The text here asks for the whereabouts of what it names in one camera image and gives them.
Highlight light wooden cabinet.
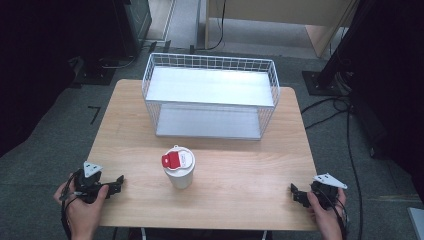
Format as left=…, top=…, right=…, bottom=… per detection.
left=203, top=0, right=362, bottom=59

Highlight white cup with red lid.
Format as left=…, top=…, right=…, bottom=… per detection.
left=161, top=144, right=196, bottom=190

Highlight right hand-held gripper black cable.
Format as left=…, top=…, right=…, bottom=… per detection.
left=316, top=188, right=350, bottom=240

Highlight black metal stand with base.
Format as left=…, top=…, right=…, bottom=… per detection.
left=301, top=0, right=378, bottom=98

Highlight white wire shelf rack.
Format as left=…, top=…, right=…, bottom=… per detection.
left=141, top=52, right=281, bottom=142

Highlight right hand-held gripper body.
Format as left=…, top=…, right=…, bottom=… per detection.
left=309, top=172, right=349, bottom=211

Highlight left hand-held gripper black cable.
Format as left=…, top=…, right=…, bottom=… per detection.
left=59, top=170, right=83, bottom=240

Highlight dark stand base plate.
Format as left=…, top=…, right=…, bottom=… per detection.
left=70, top=55, right=118, bottom=87

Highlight long black floor cable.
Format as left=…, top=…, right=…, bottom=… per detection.
left=300, top=95, right=365, bottom=240

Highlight pale grey flat panel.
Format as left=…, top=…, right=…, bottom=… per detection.
left=406, top=206, right=424, bottom=240

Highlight dark green cabinet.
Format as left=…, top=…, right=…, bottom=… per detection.
left=114, top=0, right=153, bottom=58

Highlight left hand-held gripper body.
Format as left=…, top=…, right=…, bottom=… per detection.
left=73, top=161, right=108, bottom=205

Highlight person's right hand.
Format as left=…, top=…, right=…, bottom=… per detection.
left=306, top=187, right=348, bottom=236

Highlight hand-held gripper black cable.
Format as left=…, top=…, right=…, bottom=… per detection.
left=316, top=188, right=350, bottom=240
left=59, top=170, right=83, bottom=240

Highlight person's left hand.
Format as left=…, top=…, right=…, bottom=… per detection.
left=53, top=181, right=110, bottom=236

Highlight dark curtain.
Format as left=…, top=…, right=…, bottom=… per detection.
left=346, top=0, right=424, bottom=204
left=0, top=0, right=128, bottom=158

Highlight thin black hanging cable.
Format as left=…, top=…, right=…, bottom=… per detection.
left=189, top=0, right=228, bottom=53

